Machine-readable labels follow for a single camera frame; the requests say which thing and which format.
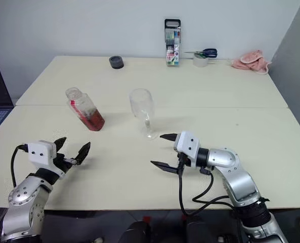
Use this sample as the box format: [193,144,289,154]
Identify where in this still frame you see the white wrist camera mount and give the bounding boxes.
[27,140,67,177]
[173,131,201,168]

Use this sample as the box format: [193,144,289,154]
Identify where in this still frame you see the clear bottle with red contents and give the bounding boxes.
[65,87,106,132]

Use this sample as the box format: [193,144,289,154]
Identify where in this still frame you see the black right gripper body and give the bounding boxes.
[176,151,192,169]

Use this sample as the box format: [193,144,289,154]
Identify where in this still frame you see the blue-handled scissors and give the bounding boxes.
[183,48,219,59]

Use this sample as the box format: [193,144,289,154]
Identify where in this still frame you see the pink cloth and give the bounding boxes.
[231,49,272,76]

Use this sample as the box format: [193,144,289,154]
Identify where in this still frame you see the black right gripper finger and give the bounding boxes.
[150,160,179,174]
[159,133,179,143]

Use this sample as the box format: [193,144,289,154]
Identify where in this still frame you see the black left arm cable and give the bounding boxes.
[10,143,29,188]

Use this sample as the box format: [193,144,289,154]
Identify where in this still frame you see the marker pen set box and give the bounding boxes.
[164,18,183,68]

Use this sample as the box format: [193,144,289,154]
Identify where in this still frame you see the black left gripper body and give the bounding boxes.
[54,152,78,174]

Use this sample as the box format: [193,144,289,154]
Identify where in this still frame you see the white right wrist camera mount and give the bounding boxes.
[173,131,201,168]

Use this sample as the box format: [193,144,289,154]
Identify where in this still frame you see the clear tape roll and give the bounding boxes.
[192,52,208,68]

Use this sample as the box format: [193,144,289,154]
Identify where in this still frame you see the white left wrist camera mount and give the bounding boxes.
[27,140,67,177]

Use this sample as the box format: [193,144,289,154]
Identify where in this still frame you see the dark rounded shape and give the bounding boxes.
[117,220,151,243]

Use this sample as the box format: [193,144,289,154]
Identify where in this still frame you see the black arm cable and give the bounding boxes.
[10,143,29,188]
[177,156,242,217]

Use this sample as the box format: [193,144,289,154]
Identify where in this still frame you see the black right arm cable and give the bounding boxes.
[177,156,242,217]

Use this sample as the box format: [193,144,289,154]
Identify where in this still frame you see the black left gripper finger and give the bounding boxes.
[54,137,68,153]
[74,141,92,166]

